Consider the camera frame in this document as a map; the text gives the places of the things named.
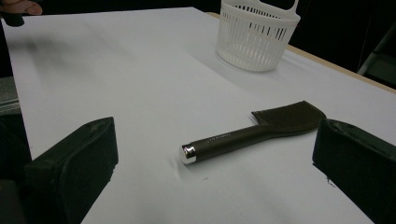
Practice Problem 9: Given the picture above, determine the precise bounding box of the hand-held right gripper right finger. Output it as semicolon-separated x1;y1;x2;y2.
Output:
312;119;396;224

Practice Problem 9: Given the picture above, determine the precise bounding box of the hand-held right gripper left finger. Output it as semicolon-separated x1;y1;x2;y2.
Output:
23;117;120;224

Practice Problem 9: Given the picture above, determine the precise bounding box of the white plastic slotted basket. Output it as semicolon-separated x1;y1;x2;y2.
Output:
216;0;302;73

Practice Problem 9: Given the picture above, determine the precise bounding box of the white table cover sheet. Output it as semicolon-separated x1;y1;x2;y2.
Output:
1;7;396;224

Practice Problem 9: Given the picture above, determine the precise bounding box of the grey metal stand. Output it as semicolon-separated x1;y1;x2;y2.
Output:
357;24;396;88

